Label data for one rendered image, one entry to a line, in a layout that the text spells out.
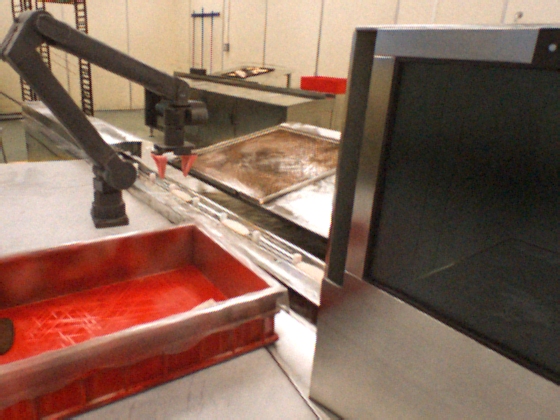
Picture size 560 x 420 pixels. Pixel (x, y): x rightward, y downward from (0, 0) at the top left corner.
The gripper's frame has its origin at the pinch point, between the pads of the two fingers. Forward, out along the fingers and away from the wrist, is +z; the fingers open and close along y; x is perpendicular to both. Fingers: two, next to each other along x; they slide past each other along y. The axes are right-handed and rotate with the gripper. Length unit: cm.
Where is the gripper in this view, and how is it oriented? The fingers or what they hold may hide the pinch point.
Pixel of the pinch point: (173, 175)
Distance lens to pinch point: 132.7
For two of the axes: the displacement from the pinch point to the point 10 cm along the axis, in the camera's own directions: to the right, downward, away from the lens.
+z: -0.6, 9.5, 3.1
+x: -5.9, -2.8, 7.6
